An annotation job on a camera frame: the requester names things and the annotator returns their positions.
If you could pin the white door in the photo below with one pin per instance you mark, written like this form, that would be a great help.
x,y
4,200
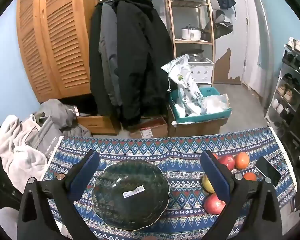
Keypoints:
x,y
252,42

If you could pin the large cardboard box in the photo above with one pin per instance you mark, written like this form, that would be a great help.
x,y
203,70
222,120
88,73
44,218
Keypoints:
x,y
197,130

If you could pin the dark cap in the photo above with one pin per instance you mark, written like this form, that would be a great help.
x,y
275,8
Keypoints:
x,y
223,30

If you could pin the flat cardboard box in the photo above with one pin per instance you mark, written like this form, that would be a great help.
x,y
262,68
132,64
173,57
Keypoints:
x,y
150,130

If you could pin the wooden drawer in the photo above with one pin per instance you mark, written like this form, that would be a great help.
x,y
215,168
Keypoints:
x,y
97,125

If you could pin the red apple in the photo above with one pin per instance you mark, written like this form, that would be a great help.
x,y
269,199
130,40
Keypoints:
x,y
227,162
213,204

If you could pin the blue patterned tablecloth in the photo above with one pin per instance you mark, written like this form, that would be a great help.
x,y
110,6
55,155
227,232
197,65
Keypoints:
x,y
180,155

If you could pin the grey clothing pile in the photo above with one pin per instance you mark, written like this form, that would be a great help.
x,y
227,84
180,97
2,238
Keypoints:
x,y
57,112

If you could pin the grey jacket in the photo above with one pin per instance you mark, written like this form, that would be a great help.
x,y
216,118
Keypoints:
x,y
108,42

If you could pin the white fleece blanket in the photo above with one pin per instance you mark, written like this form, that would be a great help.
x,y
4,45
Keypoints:
x,y
17,155

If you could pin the white shoe rack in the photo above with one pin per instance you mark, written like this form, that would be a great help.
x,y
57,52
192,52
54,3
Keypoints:
x,y
271,105

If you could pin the grey tote bag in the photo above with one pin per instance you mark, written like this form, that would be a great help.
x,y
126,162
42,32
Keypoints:
x,y
46,140

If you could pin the clear plastic bag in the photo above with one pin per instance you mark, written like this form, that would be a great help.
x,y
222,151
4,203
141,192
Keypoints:
x,y
216,103

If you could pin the white printed plastic bag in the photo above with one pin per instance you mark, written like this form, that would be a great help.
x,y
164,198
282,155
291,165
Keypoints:
x,y
183,80

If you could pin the white patterned box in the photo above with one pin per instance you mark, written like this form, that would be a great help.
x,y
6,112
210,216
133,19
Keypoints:
x,y
202,72

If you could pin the dark green glass bowl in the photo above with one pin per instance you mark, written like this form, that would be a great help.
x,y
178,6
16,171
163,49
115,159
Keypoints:
x,y
130,180

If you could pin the grey cap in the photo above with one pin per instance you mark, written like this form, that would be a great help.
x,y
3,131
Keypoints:
x,y
218,16

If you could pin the wooden louvred wardrobe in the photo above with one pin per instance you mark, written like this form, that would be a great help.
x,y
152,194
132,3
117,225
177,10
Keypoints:
x,y
65,42

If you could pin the white cooking pot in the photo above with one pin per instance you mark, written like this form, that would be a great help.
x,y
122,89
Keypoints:
x,y
191,33

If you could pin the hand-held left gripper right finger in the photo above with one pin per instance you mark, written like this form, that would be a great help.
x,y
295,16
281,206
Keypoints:
x,y
216,177

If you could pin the metal pot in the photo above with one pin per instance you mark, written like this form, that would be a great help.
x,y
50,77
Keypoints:
x,y
196,56

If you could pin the black smartphone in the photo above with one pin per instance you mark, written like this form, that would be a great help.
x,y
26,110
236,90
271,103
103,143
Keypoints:
x,y
267,171

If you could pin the teal plastic bin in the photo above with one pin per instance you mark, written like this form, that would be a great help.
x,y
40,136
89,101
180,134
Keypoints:
x,y
210,118

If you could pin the black hooded coat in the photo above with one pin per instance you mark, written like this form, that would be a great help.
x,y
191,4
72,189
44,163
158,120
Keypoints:
x,y
140,55

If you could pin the wooden shelf rack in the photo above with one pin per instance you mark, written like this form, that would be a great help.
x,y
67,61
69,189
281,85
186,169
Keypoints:
x,y
192,42

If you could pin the dark pan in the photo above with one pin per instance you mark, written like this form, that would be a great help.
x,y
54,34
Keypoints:
x,y
207,36

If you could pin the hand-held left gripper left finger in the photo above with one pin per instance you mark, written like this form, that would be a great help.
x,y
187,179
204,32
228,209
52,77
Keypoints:
x,y
83,177

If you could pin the group of assorted shoes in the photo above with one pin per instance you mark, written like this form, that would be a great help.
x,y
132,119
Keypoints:
x,y
287,93

